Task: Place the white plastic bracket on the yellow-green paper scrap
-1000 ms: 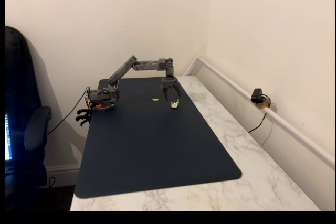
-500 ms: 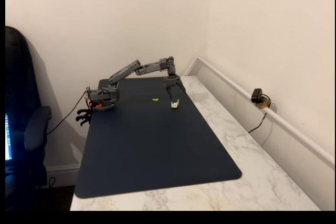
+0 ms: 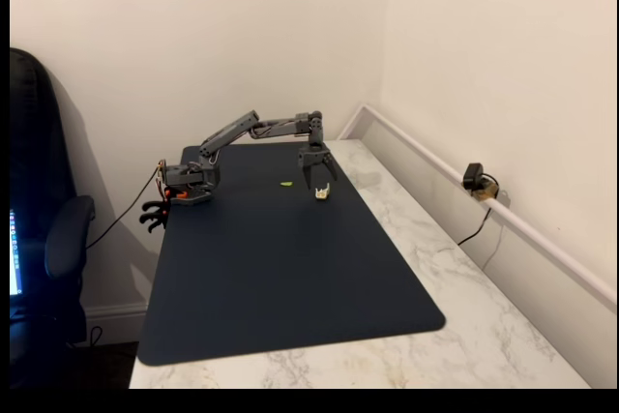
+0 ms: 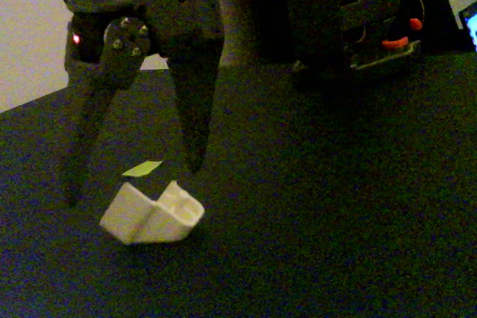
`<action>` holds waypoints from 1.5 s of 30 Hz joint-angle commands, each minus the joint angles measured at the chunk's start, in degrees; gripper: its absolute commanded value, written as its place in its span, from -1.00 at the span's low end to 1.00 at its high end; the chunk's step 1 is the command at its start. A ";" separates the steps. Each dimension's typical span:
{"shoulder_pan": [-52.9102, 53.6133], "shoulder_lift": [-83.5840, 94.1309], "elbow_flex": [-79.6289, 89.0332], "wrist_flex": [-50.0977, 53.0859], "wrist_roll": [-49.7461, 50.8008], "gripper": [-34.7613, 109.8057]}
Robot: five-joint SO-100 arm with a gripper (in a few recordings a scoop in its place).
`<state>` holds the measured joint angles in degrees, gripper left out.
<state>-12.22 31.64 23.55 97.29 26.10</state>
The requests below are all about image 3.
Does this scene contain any dark desk mat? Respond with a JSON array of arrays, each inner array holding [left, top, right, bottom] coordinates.
[[137, 139, 447, 367]]

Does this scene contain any black webcam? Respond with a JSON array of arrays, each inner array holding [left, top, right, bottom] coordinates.
[[462, 162, 486, 191]]

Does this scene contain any black clamp with orange pads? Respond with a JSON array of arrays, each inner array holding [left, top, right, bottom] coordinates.
[[138, 188, 171, 221], [138, 212, 170, 235]]

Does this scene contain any white floor baseboard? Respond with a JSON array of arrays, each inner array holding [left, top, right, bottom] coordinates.
[[81, 301, 149, 346]]

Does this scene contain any laptop with lit screen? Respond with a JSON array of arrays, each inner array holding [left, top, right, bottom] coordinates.
[[9, 208, 24, 298]]

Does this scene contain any black webcam cable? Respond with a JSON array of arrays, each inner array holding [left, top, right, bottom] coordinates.
[[457, 207, 493, 247]]

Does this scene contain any thin robot cable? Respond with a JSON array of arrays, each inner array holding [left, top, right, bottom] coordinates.
[[85, 166, 162, 249]]

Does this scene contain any white desk back rail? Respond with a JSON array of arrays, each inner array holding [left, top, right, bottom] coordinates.
[[337, 103, 618, 310]]

